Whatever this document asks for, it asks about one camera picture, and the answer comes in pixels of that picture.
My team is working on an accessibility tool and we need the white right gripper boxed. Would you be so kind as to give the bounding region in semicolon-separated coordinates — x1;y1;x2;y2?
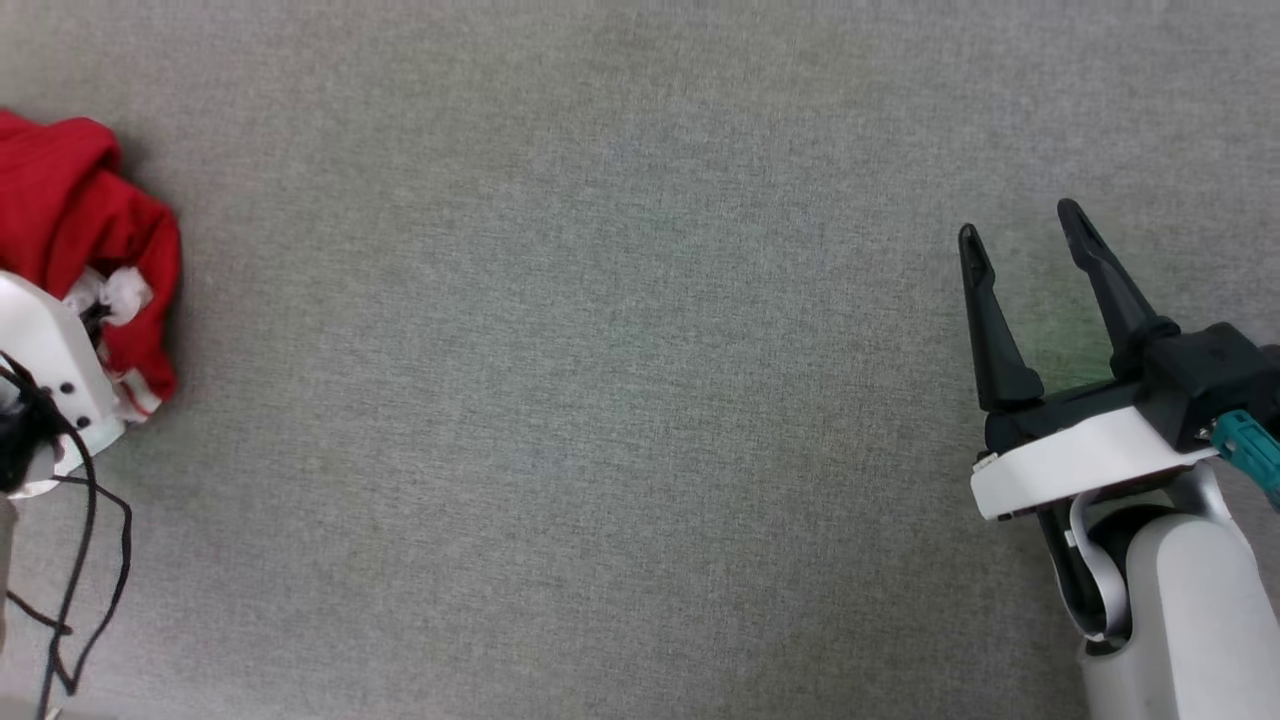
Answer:
958;198;1219;521

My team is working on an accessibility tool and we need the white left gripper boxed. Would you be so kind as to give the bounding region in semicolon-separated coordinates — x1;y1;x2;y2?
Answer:
0;270;126;498

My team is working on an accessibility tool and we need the red garment with white trim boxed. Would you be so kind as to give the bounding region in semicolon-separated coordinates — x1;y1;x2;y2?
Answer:
0;108;184;423

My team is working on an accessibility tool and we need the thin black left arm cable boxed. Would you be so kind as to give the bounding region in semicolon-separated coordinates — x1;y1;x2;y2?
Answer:
0;350;133;720

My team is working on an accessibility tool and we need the teal right camera connector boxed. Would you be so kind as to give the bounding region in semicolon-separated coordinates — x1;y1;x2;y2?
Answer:
1208;410;1280;511

